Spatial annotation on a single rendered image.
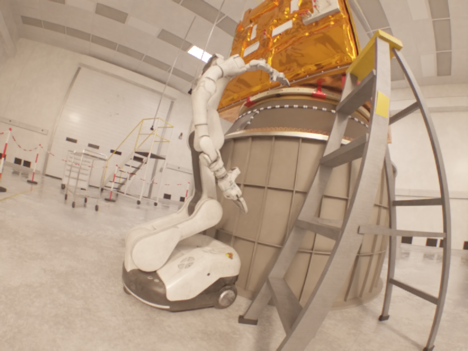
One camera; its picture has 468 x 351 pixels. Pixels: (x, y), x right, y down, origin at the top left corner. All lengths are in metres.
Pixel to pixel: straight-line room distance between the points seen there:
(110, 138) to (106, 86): 2.30
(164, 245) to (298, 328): 0.72
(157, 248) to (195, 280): 0.24
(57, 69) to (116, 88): 3.01
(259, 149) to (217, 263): 0.87
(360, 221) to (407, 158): 6.49
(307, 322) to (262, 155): 1.15
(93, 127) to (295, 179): 8.23
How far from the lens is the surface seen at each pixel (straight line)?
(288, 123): 1.55
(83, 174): 5.58
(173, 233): 1.02
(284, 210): 1.34
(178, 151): 9.56
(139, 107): 9.23
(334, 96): 1.90
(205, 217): 1.09
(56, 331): 0.96
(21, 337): 0.94
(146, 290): 0.99
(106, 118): 8.91
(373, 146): 0.67
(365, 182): 0.61
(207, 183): 1.13
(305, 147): 1.41
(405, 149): 7.14
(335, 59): 1.81
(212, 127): 1.12
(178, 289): 0.97
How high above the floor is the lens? 0.65
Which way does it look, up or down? 7 degrees up
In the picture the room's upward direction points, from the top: 10 degrees clockwise
